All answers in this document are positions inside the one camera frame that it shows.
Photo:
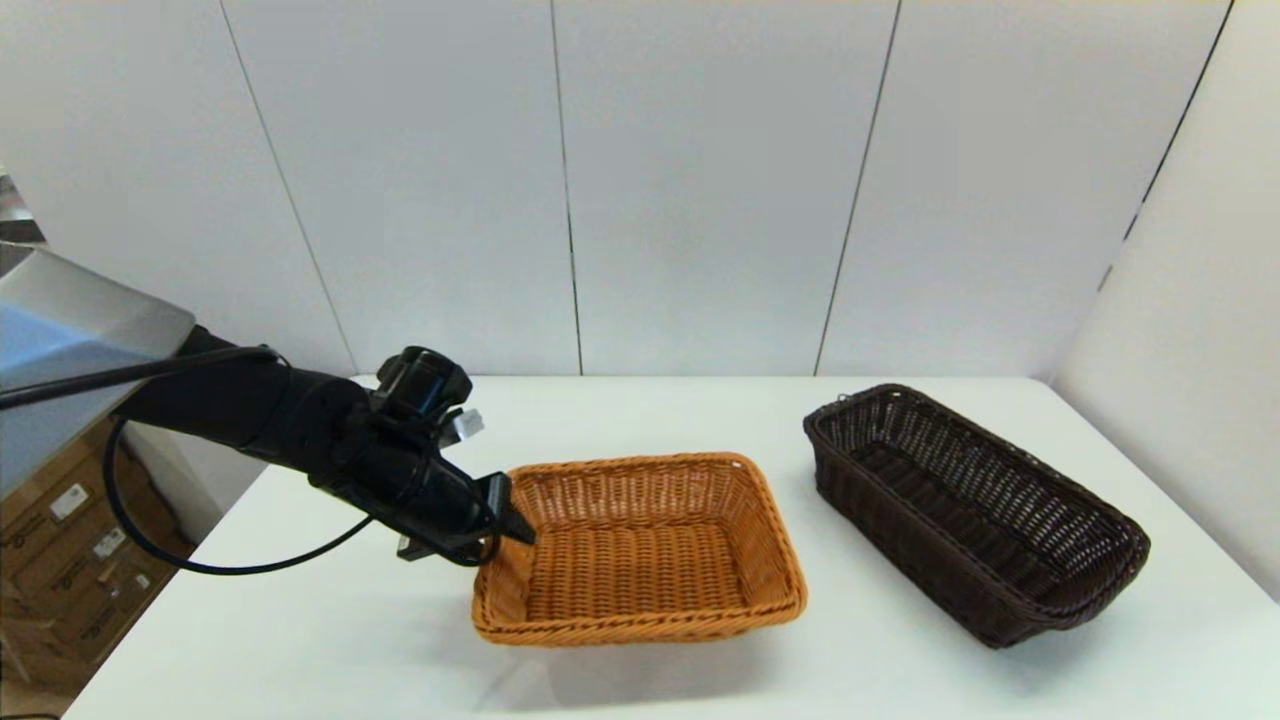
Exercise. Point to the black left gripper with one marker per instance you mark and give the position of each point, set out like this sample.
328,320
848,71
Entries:
430,500

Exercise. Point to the orange wicker basket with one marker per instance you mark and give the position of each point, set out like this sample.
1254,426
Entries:
640,580

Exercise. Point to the dark brown wicker basket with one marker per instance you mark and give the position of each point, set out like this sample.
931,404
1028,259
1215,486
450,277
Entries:
900,540

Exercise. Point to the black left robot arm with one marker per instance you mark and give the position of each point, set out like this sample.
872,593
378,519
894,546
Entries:
250,410

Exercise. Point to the brown cardboard box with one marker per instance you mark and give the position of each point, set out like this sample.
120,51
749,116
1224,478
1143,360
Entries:
90,560
110,610
50,505

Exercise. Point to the small left wrist camera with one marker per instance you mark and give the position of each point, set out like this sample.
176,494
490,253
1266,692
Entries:
467,425

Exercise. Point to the grey metal wall fixture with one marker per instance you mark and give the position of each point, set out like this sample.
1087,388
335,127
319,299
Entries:
20,215

